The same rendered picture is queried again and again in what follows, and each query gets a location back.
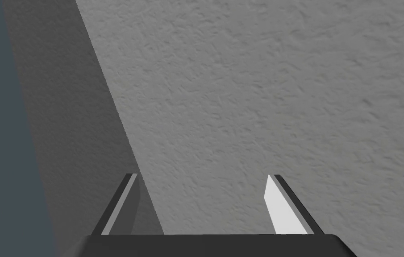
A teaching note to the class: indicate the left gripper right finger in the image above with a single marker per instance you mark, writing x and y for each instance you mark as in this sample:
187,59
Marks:
285,210

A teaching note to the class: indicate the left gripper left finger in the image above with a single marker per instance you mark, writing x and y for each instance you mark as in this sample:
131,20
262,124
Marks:
120,208

